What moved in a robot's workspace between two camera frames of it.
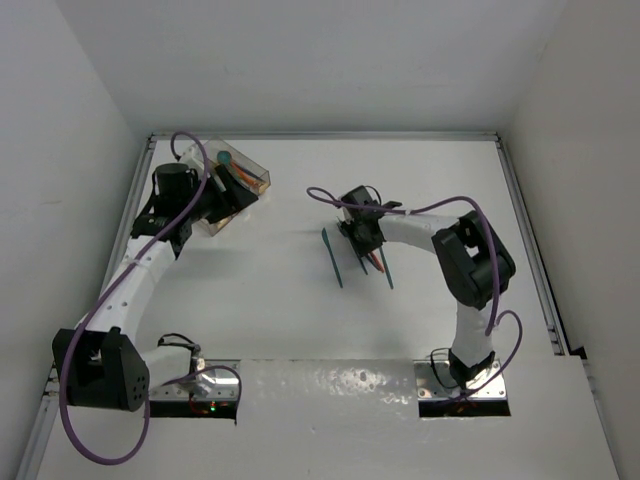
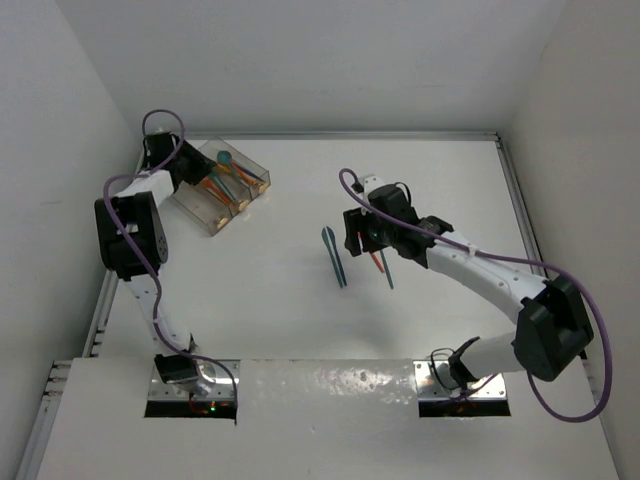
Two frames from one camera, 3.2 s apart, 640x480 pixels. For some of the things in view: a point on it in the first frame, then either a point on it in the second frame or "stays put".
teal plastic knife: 326,242 stays put
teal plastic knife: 385,265 stays put
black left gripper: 232,199 -> 201,165
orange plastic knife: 377,260 stays put
